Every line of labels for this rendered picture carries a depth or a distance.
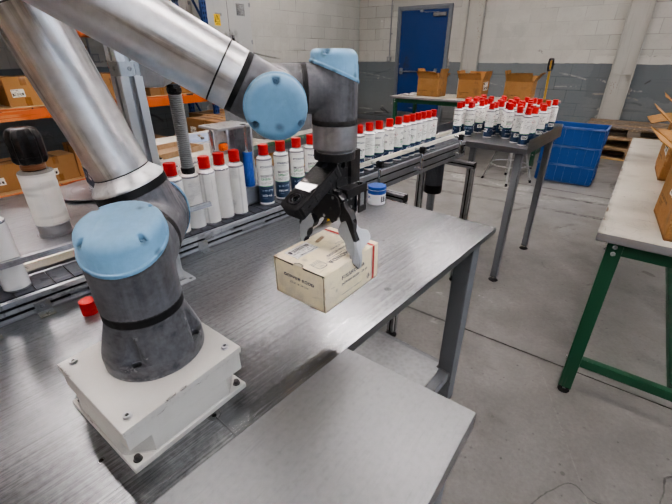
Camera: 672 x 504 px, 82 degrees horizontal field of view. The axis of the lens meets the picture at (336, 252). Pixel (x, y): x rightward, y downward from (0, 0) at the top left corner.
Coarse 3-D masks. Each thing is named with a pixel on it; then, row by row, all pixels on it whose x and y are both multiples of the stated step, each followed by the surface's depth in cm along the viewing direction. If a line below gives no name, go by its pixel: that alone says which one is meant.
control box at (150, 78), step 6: (108, 66) 77; (144, 66) 78; (144, 72) 79; (150, 72) 79; (144, 78) 79; (150, 78) 79; (156, 78) 80; (162, 78) 80; (144, 84) 79; (150, 84) 80; (156, 84) 80; (162, 84) 80
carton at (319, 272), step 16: (320, 240) 76; (336, 240) 76; (288, 256) 70; (304, 256) 70; (320, 256) 70; (336, 256) 70; (368, 256) 73; (288, 272) 70; (304, 272) 67; (320, 272) 65; (336, 272) 66; (352, 272) 71; (368, 272) 75; (288, 288) 72; (304, 288) 69; (320, 288) 66; (336, 288) 68; (352, 288) 72; (320, 304) 67; (336, 304) 69
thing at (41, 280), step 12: (252, 204) 135; (276, 204) 135; (240, 216) 125; (204, 228) 116; (72, 264) 97; (36, 276) 91; (48, 276) 91; (60, 276) 91; (72, 276) 91; (0, 288) 87; (36, 288) 87; (0, 300) 82
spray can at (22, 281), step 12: (0, 216) 81; (0, 228) 80; (0, 240) 80; (12, 240) 83; (0, 252) 81; (12, 252) 83; (0, 276) 83; (12, 276) 84; (24, 276) 86; (12, 288) 84; (24, 288) 86
